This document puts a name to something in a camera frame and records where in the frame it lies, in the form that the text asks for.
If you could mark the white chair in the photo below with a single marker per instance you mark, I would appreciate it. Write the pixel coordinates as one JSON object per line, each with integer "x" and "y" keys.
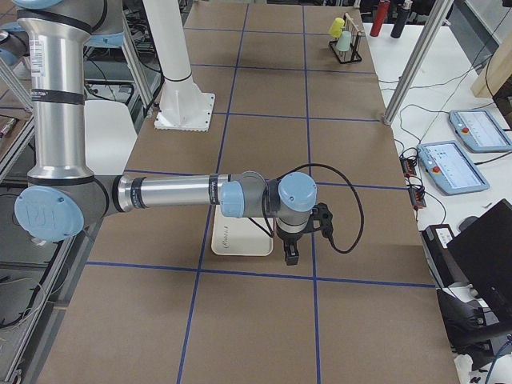
{"x": 110, "y": 136}

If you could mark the orange terminal board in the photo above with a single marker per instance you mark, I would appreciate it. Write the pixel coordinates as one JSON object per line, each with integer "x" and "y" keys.
{"x": 414, "y": 183}

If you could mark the white central pedestal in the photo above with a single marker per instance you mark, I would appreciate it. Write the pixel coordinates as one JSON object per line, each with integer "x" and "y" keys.
{"x": 182, "y": 105}

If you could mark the pale green cup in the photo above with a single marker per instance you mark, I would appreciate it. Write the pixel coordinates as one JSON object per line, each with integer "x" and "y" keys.
{"x": 344, "y": 42}

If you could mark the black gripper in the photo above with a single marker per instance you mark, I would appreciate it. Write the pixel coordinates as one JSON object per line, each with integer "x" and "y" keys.
{"x": 290, "y": 240}

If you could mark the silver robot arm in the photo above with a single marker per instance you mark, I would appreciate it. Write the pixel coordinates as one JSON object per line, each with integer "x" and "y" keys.
{"x": 64, "y": 195}

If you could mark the cream rabbit tray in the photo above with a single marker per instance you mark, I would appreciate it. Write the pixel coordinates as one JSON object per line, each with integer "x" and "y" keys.
{"x": 239, "y": 237}

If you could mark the red bottle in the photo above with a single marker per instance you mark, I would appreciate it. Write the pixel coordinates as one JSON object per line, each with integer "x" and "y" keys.
{"x": 379, "y": 18}

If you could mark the yellow cup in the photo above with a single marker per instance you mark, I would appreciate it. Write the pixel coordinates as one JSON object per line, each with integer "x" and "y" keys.
{"x": 336, "y": 28}

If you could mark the black bottle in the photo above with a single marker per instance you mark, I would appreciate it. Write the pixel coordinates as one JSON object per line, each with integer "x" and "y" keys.
{"x": 403, "y": 11}

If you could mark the blue teach pendant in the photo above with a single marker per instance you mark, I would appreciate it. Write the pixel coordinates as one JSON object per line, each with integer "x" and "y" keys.
{"x": 479, "y": 131}
{"x": 450, "y": 168}

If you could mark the black printer box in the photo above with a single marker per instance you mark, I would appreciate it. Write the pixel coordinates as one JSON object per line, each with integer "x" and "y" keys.
{"x": 443, "y": 266}

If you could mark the black wire cup rack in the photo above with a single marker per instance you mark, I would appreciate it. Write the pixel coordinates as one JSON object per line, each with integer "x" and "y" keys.
{"x": 358, "y": 33}

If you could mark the aluminium frame post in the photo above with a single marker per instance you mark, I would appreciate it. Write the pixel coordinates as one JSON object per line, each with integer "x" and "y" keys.
{"x": 421, "y": 48}

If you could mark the black laptop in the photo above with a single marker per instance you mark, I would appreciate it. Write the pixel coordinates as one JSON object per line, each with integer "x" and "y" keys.
{"x": 483, "y": 252}

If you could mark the far blue teach pendant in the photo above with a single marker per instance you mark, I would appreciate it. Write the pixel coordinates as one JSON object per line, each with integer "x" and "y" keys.
{"x": 479, "y": 131}

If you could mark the near blue teach pendant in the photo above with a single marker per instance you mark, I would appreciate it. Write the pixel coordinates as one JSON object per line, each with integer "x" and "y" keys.
{"x": 450, "y": 168}

